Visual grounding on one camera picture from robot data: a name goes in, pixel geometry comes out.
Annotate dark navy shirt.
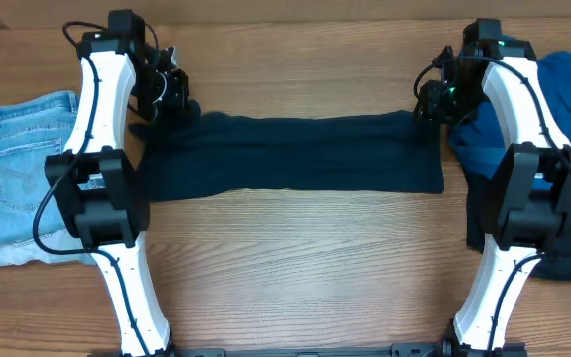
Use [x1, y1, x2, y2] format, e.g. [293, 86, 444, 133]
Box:
[129, 110, 444, 202]

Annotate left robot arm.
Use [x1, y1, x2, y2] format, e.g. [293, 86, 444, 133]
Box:
[40, 9, 191, 356]

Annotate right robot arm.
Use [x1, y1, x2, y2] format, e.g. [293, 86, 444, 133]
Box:
[413, 18, 571, 356]

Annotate blue crumpled shirt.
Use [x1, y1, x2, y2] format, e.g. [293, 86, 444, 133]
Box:
[449, 51, 571, 230]

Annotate folded light blue jeans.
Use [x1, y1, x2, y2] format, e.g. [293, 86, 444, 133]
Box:
[0, 91, 94, 267]

